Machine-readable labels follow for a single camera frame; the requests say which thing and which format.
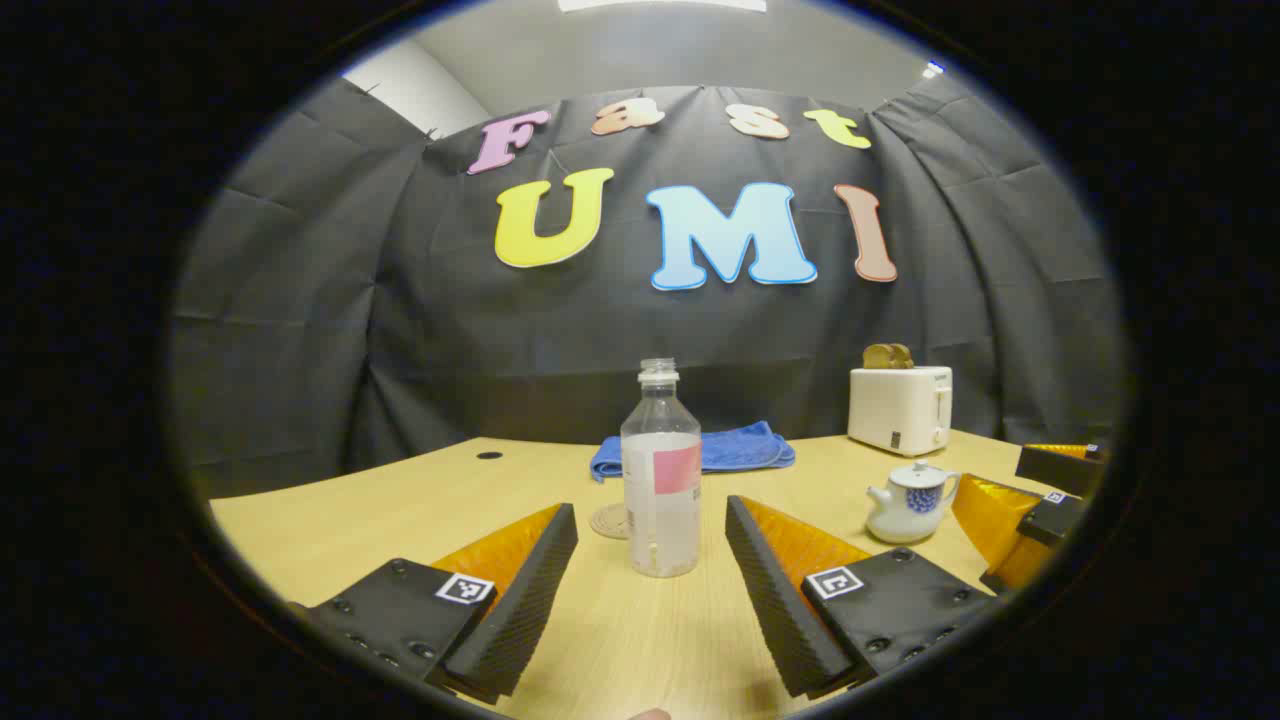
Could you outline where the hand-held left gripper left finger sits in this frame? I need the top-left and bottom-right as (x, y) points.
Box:
(288, 502), (580, 705)

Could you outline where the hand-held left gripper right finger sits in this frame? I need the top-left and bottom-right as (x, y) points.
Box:
(724, 494), (1002, 700)

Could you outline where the clear plastic water bottle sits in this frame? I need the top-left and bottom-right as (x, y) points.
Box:
(620, 358), (703, 579)

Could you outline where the white blue-patterned teacup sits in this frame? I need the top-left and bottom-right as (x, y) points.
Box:
(866, 470), (961, 545)

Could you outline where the blue folded towel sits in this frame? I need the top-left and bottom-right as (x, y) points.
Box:
(590, 420), (797, 483)

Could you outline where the white toaster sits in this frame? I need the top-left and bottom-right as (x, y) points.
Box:
(848, 365), (954, 458)

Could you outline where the black backdrop cloth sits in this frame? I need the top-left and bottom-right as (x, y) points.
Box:
(168, 75), (1126, 501)

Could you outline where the ceiling light panel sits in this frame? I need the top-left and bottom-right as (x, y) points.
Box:
(557, 0), (769, 13)

